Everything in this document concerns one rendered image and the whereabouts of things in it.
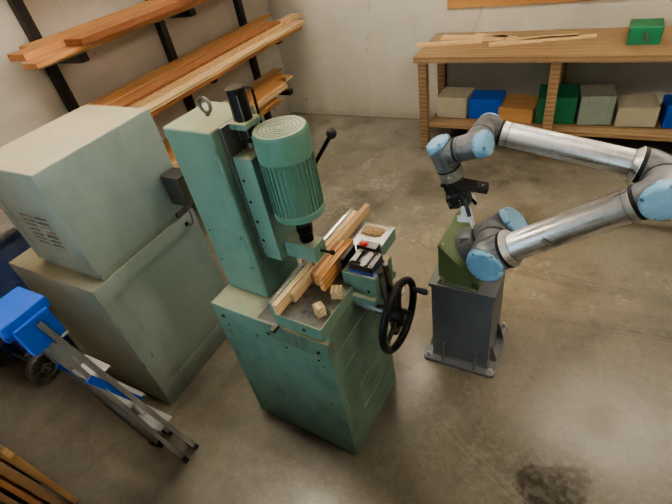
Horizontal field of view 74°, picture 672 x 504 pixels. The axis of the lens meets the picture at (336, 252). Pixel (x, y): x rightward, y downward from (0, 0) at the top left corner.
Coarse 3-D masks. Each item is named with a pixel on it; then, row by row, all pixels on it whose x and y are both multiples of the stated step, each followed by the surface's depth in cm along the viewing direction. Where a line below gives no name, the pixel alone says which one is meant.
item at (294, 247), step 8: (296, 232) 166; (288, 240) 163; (296, 240) 162; (320, 240) 160; (288, 248) 164; (296, 248) 162; (304, 248) 159; (312, 248) 157; (320, 248) 160; (296, 256) 165; (304, 256) 162; (312, 256) 160; (320, 256) 162
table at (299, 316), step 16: (368, 224) 191; (384, 240) 181; (320, 288) 165; (352, 288) 164; (288, 304) 162; (304, 304) 160; (336, 304) 158; (368, 304) 163; (288, 320) 157; (304, 320) 154; (320, 320) 153; (336, 320) 158; (320, 336) 152
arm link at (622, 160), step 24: (480, 120) 158; (504, 120) 157; (504, 144) 158; (528, 144) 153; (552, 144) 149; (576, 144) 146; (600, 144) 144; (600, 168) 146; (624, 168) 142; (648, 168) 137
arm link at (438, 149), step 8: (440, 136) 159; (448, 136) 156; (432, 144) 158; (440, 144) 155; (448, 144) 155; (432, 152) 157; (440, 152) 156; (448, 152) 155; (432, 160) 161; (440, 160) 158; (448, 160) 157; (440, 168) 161; (448, 168) 160; (456, 168) 160
